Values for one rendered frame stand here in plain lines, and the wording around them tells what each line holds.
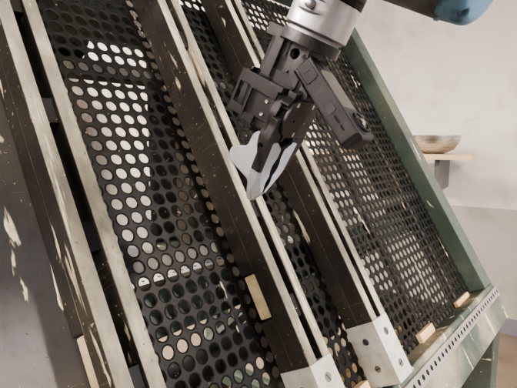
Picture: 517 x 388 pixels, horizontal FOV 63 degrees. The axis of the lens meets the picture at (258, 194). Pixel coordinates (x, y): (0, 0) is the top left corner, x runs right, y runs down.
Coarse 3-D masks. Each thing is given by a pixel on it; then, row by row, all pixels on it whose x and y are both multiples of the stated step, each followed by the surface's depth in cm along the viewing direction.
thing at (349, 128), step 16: (304, 64) 48; (320, 64) 48; (304, 80) 48; (320, 80) 47; (336, 80) 50; (320, 96) 47; (336, 96) 46; (336, 112) 46; (352, 112) 47; (336, 128) 46; (352, 128) 45; (368, 128) 47; (352, 144) 46
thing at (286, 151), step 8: (280, 144) 54; (288, 144) 54; (296, 144) 55; (280, 152) 53; (288, 152) 54; (280, 160) 54; (288, 160) 56; (272, 168) 55; (280, 168) 55; (272, 176) 55; (264, 192) 55
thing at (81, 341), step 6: (78, 342) 52; (84, 342) 51; (84, 348) 51; (84, 354) 52; (84, 360) 52; (90, 360) 51; (90, 366) 51; (90, 372) 51; (90, 378) 51; (90, 384) 51; (96, 384) 50
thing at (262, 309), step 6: (252, 276) 74; (246, 282) 76; (252, 282) 75; (252, 288) 75; (258, 288) 74; (252, 294) 75; (258, 294) 74; (258, 300) 74; (264, 300) 73; (258, 306) 74; (264, 306) 73; (258, 312) 74; (264, 312) 74; (264, 318) 74
